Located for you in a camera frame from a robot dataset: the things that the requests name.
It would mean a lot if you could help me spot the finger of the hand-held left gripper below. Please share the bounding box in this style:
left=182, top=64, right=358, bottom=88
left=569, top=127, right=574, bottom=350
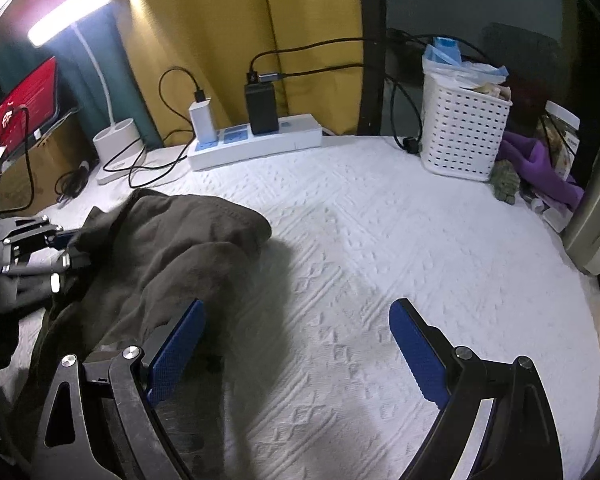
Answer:
left=0, top=252, right=83, bottom=293
left=2, top=216, right=81, bottom=252

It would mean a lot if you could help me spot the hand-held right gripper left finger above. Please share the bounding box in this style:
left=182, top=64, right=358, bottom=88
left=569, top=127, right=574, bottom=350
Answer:
left=30, top=297, right=207, bottom=480

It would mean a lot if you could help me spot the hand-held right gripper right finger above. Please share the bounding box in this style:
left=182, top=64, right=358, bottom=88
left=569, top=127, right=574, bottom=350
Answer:
left=388, top=297, right=565, bottom=480

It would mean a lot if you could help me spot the olive green t-shirt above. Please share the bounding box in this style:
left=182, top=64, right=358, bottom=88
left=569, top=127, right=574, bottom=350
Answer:
left=5, top=187, right=273, bottom=480

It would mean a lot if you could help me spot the cardboard box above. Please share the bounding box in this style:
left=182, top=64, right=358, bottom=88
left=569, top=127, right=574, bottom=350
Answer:
left=0, top=115, right=98, bottom=211

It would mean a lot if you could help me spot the white desk lamp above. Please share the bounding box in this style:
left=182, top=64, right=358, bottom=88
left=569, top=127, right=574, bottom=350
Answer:
left=26, top=0, right=148, bottom=187

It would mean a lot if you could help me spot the white textured table cloth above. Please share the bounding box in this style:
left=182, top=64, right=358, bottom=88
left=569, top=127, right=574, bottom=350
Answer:
left=0, top=132, right=600, bottom=480

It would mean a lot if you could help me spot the teal curtain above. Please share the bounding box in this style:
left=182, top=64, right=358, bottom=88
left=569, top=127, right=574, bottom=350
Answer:
left=0, top=25, right=163, bottom=151

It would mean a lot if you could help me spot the small green figure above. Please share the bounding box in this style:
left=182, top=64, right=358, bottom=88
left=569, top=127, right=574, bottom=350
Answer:
left=489, top=160, right=522, bottom=205

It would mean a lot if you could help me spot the white charger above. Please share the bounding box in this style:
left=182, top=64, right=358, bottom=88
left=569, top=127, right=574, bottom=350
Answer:
left=188, top=100, right=216, bottom=143

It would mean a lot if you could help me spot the stainless steel tumbler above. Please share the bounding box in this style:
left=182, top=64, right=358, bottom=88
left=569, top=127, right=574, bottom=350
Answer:
left=562, top=135, right=600, bottom=277

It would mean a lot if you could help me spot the white power strip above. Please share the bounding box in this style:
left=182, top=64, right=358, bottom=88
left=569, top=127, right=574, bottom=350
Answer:
left=186, top=113, right=323, bottom=172

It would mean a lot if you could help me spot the purple cloth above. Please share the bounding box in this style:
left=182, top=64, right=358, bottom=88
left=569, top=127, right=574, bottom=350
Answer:
left=497, top=132, right=586, bottom=211

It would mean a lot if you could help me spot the white perforated basket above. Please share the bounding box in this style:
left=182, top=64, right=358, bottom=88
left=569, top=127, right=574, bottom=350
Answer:
left=420, top=57, right=513, bottom=181

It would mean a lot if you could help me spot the black charger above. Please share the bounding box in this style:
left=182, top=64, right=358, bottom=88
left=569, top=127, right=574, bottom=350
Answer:
left=244, top=82, right=279, bottom=136

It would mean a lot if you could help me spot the wide yellow curtain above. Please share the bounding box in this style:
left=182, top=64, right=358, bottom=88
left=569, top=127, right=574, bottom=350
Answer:
left=117, top=0, right=368, bottom=143

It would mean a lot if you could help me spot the white and blue plastic bag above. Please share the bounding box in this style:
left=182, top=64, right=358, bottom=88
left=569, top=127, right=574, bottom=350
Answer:
left=422, top=35, right=511, bottom=93

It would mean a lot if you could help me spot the black cable bundle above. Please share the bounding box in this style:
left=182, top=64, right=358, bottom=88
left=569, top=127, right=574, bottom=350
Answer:
left=55, top=159, right=92, bottom=207

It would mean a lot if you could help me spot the black tablet cable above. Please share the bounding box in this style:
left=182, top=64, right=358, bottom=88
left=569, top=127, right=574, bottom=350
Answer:
left=0, top=105, right=35, bottom=213

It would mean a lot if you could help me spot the looped black charger cable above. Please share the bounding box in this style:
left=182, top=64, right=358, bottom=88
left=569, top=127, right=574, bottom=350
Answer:
left=102, top=66, right=203, bottom=188

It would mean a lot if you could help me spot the black cable with round plug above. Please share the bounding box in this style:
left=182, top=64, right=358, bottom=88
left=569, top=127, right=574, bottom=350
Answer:
left=385, top=27, right=486, bottom=156

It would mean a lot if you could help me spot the black cable with silver plug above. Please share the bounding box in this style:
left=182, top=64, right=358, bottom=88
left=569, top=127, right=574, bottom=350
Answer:
left=257, top=62, right=366, bottom=84

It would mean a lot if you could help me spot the black window frame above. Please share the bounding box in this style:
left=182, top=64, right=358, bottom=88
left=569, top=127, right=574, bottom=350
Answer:
left=357, top=0, right=388, bottom=136

